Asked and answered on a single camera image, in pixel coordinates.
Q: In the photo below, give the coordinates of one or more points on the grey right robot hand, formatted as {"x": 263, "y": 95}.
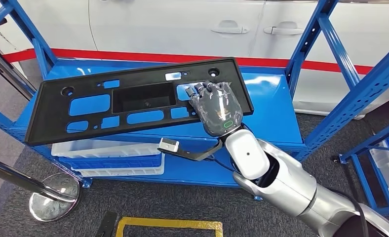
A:
{"x": 219, "y": 108}

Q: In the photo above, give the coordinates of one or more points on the black plastic frame part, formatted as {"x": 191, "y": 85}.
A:
{"x": 47, "y": 111}

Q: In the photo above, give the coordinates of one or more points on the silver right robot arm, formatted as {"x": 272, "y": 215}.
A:
{"x": 279, "y": 183}

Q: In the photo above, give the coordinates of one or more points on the blue metal shelf rack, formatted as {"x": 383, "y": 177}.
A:
{"x": 361, "y": 183}
{"x": 273, "y": 108}

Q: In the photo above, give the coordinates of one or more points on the black robot foot part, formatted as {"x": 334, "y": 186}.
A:
{"x": 106, "y": 225}

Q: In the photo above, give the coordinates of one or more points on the long red barrier belt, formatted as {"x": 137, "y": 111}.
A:
{"x": 148, "y": 57}

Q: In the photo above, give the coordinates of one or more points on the white car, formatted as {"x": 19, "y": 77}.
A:
{"x": 165, "y": 26}

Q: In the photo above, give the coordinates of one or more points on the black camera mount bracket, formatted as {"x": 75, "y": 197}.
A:
{"x": 194, "y": 155}

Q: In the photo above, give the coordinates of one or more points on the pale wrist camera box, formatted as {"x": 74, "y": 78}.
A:
{"x": 169, "y": 145}

